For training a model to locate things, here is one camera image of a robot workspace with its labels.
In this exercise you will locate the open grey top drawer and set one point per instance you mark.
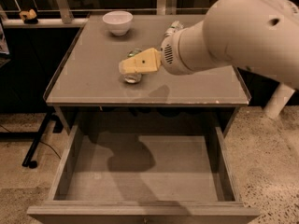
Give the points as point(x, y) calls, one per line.
point(147, 169)

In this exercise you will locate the white soda can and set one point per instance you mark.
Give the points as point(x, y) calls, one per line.
point(174, 27)

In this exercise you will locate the white window rail frame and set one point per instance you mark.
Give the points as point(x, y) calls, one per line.
point(93, 14)

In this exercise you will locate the black metal stand leg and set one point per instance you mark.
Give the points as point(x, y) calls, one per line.
point(35, 137)

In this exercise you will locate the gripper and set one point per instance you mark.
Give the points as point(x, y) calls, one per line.
point(169, 56)

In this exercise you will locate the white ceramic bowl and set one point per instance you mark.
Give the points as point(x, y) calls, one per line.
point(118, 22)

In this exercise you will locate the small yellow black toy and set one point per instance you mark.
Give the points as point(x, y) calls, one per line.
point(29, 16)

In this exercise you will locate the grey drawer cabinet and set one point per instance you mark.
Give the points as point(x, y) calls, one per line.
point(90, 75)

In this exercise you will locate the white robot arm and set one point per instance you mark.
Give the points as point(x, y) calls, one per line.
point(259, 36)

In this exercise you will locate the green soda can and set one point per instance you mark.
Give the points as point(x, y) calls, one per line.
point(133, 78)

